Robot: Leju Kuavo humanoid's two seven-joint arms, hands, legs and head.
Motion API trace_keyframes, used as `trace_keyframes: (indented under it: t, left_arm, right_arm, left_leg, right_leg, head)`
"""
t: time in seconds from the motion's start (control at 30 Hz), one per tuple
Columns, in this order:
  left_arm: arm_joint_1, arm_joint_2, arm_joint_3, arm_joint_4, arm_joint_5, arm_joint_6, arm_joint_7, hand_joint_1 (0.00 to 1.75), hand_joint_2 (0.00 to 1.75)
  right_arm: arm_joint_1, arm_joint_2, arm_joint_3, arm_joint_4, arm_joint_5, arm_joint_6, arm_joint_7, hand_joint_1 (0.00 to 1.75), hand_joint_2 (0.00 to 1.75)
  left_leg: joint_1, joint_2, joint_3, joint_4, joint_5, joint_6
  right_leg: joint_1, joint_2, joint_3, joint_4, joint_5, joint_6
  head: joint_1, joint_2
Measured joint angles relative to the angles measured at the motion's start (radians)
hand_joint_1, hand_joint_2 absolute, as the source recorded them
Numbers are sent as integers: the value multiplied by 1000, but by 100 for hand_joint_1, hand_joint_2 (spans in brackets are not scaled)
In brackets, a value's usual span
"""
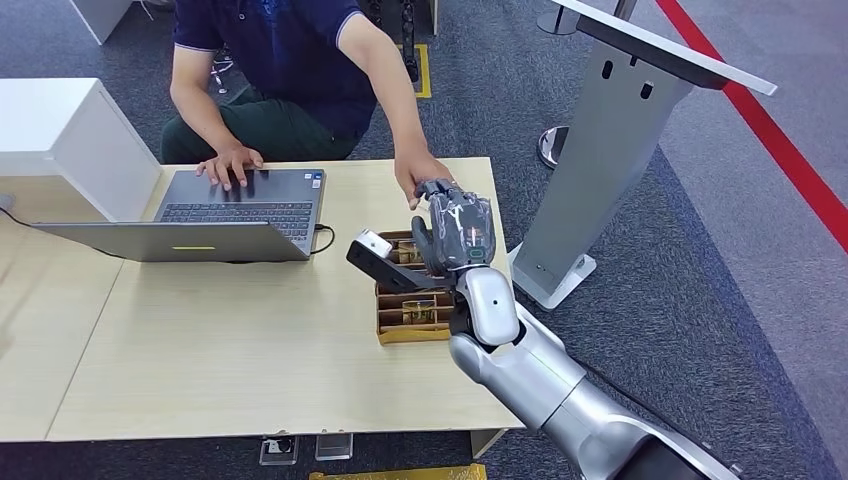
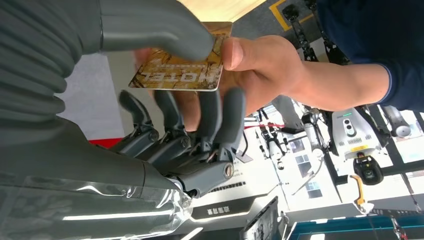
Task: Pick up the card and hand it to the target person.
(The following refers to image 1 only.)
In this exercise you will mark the person's left hand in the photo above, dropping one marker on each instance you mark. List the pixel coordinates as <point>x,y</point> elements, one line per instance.
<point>414,172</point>

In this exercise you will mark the person's right hand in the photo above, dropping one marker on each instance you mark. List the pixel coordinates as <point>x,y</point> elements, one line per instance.
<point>232,159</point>

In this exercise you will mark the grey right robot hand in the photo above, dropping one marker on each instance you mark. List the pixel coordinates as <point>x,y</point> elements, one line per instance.
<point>460,228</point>

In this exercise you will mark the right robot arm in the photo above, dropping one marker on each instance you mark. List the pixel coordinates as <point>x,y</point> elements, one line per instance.
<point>530,378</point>

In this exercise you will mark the person's left forearm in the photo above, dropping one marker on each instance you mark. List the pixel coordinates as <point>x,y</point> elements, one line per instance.
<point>397,106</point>

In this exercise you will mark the person's right forearm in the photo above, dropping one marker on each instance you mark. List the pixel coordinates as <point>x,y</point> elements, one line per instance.
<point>199,112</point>

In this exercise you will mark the card in clear sleeve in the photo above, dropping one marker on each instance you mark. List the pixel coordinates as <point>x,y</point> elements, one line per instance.
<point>418,311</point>
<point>409,253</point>

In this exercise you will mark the person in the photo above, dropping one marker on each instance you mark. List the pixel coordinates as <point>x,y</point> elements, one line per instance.
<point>285,60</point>

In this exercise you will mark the brown wooden card box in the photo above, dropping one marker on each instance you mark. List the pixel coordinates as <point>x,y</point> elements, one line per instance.
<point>404,331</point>

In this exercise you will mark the grey laptop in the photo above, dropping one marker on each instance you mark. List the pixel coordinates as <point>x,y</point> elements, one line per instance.
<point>238,212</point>

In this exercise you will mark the office chair base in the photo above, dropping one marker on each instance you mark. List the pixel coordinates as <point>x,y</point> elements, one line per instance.
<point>222,69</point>

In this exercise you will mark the yellow floor tape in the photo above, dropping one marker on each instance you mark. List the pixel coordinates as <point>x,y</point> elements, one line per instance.
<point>397,474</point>
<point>424,69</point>

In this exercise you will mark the chrome stanchion base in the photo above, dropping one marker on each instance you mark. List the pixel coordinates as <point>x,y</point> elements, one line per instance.
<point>551,147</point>

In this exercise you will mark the grey kiosk stand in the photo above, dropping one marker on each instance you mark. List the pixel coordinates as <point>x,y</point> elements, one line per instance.
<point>596,166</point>

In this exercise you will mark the white cabinet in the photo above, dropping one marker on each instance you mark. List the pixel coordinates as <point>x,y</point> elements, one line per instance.
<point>60,146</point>

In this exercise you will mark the white furniture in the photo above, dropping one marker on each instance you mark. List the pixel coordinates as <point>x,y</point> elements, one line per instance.
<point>99,16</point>

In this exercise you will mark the white desk leg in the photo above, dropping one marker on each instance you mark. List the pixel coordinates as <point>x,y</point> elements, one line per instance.
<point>487,442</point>

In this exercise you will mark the floor socket box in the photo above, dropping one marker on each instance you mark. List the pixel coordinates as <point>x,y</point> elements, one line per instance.
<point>279,450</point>
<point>334,447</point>

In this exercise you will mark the red floor tape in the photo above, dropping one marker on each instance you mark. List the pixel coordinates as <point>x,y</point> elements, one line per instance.
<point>782,152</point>

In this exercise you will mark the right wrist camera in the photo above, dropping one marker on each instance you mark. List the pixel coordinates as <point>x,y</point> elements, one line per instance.
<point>387,268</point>

